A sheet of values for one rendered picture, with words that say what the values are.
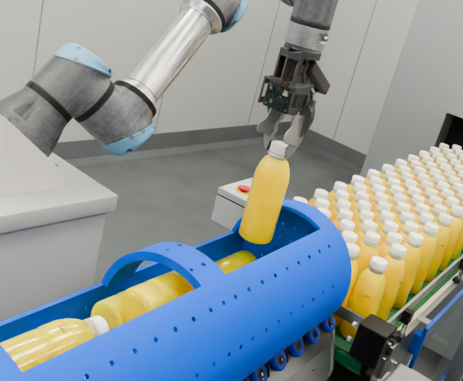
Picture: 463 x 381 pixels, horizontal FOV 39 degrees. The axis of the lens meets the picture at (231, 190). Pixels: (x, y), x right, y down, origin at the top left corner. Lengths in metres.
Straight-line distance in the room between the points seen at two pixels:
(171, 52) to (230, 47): 3.94
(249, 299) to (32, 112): 0.59
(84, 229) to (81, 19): 3.04
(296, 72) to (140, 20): 3.54
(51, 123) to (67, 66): 0.12
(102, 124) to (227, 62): 4.10
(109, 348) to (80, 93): 0.67
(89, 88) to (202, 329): 0.62
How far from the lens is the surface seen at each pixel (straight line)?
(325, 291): 1.32
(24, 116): 1.39
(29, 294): 1.46
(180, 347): 0.96
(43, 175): 1.40
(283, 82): 1.21
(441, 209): 2.11
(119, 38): 4.63
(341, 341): 1.64
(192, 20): 1.58
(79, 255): 1.48
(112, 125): 1.43
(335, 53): 6.28
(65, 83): 1.40
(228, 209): 1.76
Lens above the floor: 1.74
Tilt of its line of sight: 21 degrees down
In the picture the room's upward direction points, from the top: 15 degrees clockwise
